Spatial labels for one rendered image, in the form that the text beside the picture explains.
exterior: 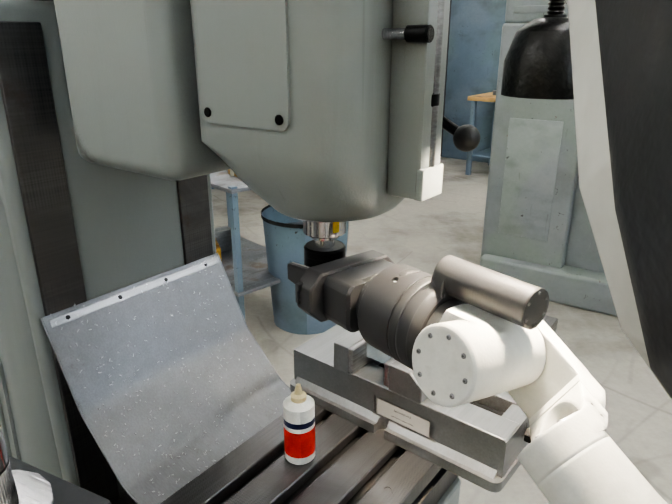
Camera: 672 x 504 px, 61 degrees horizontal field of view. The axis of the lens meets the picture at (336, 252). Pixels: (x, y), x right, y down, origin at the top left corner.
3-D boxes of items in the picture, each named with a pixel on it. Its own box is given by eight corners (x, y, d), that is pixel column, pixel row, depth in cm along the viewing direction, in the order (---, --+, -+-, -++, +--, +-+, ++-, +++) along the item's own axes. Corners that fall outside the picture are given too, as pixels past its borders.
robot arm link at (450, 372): (441, 356, 58) (539, 409, 50) (363, 372, 52) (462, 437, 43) (464, 248, 56) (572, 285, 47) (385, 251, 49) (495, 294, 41)
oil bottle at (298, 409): (321, 453, 76) (320, 382, 72) (302, 470, 73) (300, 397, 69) (298, 441, 78) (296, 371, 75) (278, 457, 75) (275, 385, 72)
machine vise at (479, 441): (543, 433, 80) (553, 365, 76) (497, 495, 69) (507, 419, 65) (346, 352, 101) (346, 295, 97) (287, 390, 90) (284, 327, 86)
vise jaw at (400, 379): (465, 364, 84) (467, 340, 82) (420, 404, 75) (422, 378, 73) (429, 351, 87) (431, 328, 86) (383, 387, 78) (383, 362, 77)
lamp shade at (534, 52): (602, 100, 44) (615, 12, 42) (504, 98, 45) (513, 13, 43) (581, 92, 51) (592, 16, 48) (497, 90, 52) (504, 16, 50)
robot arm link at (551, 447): (484, 341, 56) (582, 465, 48) (422, 353, 50) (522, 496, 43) (525, 295, 52) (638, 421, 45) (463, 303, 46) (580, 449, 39)
